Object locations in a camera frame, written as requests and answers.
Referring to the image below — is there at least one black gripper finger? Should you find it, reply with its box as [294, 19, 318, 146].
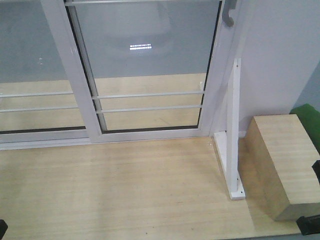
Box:
[0, 219, 8, 238]
[296, 160, 320, 236]

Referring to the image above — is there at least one white framed transparent sliding door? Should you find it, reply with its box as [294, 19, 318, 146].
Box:
[41, 0, 234, 143]

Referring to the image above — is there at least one grey door handle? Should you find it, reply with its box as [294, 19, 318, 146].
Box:
[223, 0, 237, 27]

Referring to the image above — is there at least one light wooden block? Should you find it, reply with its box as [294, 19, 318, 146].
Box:
[245, 114, 320, 221]

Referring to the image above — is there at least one green cushion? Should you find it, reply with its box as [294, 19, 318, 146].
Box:
[290, 103, 320, 141]

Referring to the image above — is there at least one white triangular support bracket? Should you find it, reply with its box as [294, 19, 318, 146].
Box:
[213, 58, 246, 200]

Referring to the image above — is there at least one white fixed window frame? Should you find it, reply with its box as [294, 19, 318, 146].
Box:
[0, 0, 256, 150]

